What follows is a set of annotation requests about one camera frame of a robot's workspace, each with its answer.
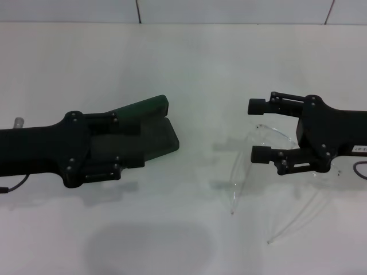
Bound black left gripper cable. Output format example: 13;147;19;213
0;174;30;195

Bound green glasses case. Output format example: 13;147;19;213
90;94;181;167

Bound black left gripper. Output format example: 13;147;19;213
0;111;145;189

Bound clear plastic glasses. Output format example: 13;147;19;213
228;123;342;245

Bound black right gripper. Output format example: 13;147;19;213
248;92;367;176

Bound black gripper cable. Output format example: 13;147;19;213
0;174;30;195
353;160;367;181

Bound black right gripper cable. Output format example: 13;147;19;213
353;160;367;181

